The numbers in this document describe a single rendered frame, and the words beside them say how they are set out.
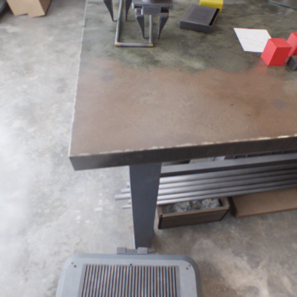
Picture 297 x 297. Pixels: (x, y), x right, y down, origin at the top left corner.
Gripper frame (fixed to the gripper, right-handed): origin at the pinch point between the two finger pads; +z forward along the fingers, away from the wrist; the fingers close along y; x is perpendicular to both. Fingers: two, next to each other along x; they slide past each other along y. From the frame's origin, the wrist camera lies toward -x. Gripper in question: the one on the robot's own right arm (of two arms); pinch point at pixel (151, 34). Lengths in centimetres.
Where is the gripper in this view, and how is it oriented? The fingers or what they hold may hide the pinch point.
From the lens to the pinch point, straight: 71.2
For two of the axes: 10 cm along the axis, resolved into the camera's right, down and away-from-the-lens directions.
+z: -0.3, 6.3, 7.8
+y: -10.0, -0.2, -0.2
